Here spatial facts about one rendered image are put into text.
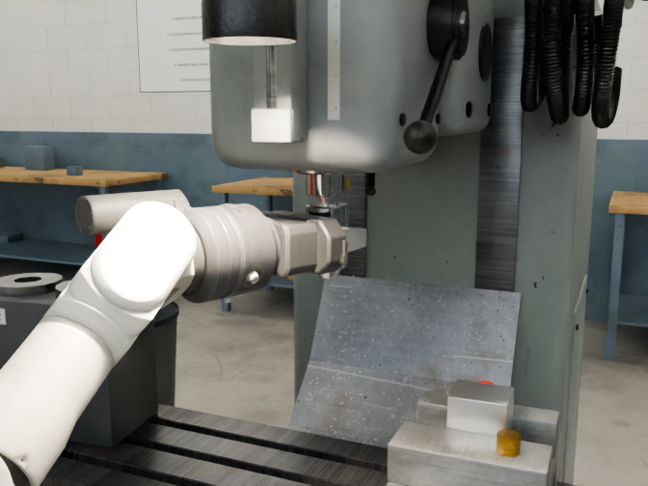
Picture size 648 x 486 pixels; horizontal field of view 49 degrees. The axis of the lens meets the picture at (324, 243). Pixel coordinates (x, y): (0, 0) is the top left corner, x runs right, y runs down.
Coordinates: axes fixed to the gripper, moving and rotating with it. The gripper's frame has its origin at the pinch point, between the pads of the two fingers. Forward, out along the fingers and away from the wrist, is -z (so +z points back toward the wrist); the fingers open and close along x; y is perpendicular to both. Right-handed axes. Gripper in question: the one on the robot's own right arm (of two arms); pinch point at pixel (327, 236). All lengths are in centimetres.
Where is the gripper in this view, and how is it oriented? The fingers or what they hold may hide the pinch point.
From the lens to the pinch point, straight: 77.3
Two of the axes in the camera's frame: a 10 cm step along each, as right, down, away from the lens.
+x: -6.9, -1.3, 7.1
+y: -0.1, 9.9, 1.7
